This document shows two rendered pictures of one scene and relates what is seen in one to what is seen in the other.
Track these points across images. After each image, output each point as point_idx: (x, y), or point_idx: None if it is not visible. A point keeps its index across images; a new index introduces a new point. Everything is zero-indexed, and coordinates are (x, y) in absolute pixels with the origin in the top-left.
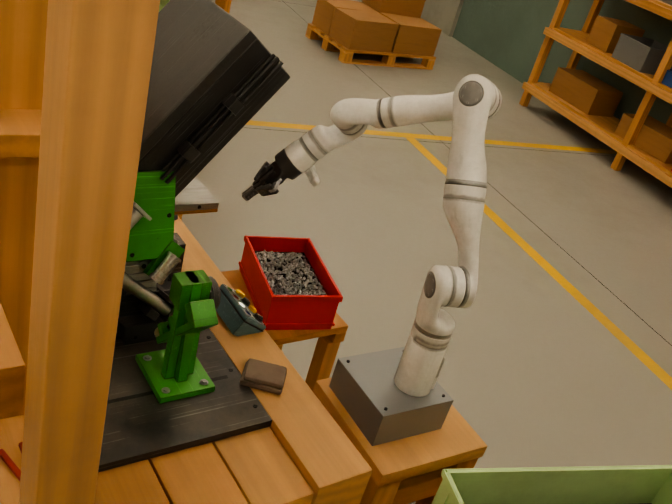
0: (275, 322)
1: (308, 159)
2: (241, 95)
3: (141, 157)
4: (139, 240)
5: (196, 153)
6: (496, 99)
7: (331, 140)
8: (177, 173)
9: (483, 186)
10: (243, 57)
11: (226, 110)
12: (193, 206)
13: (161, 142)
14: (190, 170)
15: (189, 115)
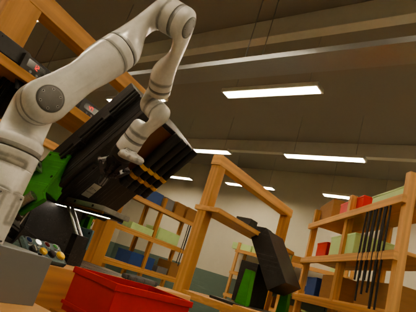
0: (69, 301)
1: (122, 137)
2: (110, 109)
3: (62, 147)
4: (30, 185)
5: (78, 140)
6: (171, 1)
7: (137, 121)
8: (66, 151)
9: (114, 33)
10: (123, 95)
11: (101, 117)
12: (90, 203)
13: (72, 139)
14: (80, 159)
15: (89, 125)
